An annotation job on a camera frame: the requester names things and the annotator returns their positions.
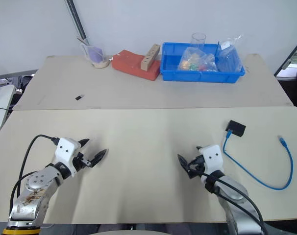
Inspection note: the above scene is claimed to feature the black adapter box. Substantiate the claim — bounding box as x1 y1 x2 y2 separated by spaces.
225 119 247 138

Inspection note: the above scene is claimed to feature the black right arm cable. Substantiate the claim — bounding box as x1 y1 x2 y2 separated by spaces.
189 168 270 235

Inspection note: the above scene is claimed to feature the grey corrugated hose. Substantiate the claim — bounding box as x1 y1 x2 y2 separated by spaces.
64 0 90 45

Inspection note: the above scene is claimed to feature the white side desk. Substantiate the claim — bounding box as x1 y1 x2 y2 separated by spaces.
0 84 16 136

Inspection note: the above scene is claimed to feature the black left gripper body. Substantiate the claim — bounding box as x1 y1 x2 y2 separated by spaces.
71 151 92 172

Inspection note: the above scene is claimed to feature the blue plastic bin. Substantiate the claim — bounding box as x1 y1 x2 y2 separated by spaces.
160 42 246 84

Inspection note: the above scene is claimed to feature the bag of dark items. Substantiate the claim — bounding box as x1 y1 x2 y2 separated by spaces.
215 35 245 73

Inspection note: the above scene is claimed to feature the wooden block with holes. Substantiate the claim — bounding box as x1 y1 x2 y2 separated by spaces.
140 44 161 72

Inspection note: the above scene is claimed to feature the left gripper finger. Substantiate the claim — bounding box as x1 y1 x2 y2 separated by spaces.
89 148 107 169
77 138 90 149

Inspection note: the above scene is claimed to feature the blue Ethernet cable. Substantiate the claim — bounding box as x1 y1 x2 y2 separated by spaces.
222 129 294 190

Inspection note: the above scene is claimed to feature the bag of colourful small items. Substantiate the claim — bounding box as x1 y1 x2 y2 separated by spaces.
176 47 219 72

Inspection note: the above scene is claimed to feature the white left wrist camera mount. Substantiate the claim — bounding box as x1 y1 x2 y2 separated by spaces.
54 137 82 177

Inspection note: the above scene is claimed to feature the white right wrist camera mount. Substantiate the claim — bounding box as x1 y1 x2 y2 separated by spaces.
198 144 225 175

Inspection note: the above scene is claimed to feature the purple cloth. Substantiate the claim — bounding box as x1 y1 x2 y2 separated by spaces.
87 46 105 63

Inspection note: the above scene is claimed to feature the clear plastic cup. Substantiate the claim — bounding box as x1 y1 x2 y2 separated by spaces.
190 32 207 50

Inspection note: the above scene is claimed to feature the red foam block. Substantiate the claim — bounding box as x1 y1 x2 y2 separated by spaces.
111 49 162 82

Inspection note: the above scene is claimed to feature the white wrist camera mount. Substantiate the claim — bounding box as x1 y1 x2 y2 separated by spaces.
198 144 225 175
54 137 82 177

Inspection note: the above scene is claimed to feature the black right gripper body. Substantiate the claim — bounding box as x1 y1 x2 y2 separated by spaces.
187 155 207 180

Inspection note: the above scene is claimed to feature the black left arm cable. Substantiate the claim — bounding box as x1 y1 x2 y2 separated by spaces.
9 134 60 213

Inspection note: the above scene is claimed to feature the black framed glass panel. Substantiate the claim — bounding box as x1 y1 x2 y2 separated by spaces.
273 34 297 79

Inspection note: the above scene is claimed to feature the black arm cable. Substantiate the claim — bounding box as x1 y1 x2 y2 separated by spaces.
189 168 270 235
9 134 60 213

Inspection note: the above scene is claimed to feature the clear measuring beaker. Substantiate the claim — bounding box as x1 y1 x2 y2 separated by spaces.
79 41 112 70

